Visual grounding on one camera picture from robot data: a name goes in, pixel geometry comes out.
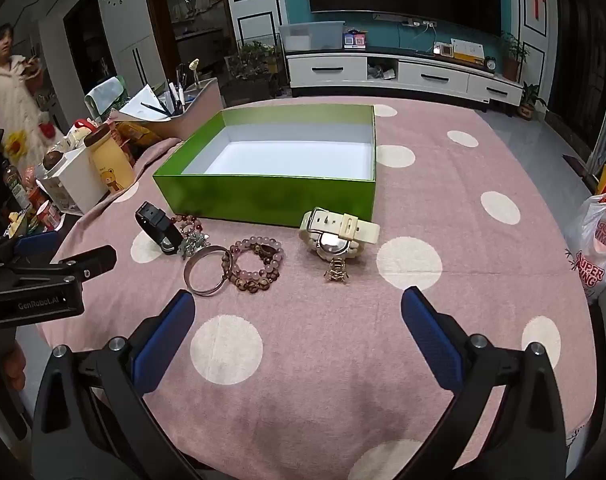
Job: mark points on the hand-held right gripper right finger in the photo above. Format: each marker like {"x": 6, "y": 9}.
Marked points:
{"x": 433, "y": 340}

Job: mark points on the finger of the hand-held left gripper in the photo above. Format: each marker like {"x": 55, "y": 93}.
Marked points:
{"x": 38, "y": 244}
{"x": 90, "y": 262}

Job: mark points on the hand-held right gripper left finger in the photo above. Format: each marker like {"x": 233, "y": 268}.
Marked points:
{"x": 165, "y": 345}

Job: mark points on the silver bangle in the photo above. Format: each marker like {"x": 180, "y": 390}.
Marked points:
{"x": 203, "y": 292}

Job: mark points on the black wrist watch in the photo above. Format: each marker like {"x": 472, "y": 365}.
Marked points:
{"x": 153, "y": 220}

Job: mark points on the white wrist watch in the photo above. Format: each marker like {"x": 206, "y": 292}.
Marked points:
{"x": 333, "y": 222}

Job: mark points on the green cardboard box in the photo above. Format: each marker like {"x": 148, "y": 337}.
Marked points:
{"x": 263, "y": 200}

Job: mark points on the person's left hand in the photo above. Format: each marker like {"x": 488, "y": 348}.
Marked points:
{"x": 14, "y": 366}

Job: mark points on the red tin can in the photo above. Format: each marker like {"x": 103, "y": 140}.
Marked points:
{"x": 47, "y": 212}

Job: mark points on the white drawer organizer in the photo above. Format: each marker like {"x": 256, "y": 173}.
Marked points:
{"x": 80, "y": 180}

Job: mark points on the brown round object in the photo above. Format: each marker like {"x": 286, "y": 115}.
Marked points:
{"x": 53, "y": 160}

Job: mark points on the yellow bear print bottle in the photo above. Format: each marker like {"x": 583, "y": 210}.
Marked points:
{"x": 112, "y": 165}

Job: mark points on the pink polka dot tablecloth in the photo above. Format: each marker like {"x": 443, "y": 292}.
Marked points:
{"x": 303, "y": 340}

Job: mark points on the orange snack packet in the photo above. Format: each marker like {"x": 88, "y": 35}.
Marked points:
{"x": 138, "y": 134}

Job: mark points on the pale green pouch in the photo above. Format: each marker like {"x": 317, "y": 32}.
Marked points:
{"x": 105, "y": 95}

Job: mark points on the white paper sheets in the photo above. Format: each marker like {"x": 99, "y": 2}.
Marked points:
{"x": 143, "y": 105}

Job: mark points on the white printed plastic bag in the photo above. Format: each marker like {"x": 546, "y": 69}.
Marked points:
{"x": 590, "y": 250}

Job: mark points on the beige pen tray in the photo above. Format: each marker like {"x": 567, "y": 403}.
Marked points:
{"x": 203, "y": 100}

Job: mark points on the small potted plant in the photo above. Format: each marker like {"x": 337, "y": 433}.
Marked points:
{"x": 529, "y": 102}

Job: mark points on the bushy green houseplant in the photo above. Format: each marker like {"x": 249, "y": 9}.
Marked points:
{"x": 253, "y": 62}

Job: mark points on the small alarm clock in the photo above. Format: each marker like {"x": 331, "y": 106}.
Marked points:
{"x": 490, "y": 64}

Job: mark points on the small white device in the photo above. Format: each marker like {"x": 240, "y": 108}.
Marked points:
{"x": 443, "y": 51}

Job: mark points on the white television cabinet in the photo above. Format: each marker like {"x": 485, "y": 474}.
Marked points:
{"x": 328, "y": 70}

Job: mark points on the yellow white desk calendar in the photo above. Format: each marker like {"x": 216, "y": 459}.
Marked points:
{"x": 467, "y": 50}

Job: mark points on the tall potted plant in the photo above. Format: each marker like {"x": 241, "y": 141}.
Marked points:
{"x": 512, "y": 57}

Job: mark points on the small blue display stand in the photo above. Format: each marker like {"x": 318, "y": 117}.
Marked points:
{"x": 354, "y": 40}

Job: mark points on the clear plastic storage box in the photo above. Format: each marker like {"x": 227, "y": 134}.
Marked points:
{"x": 310, "y": 36}

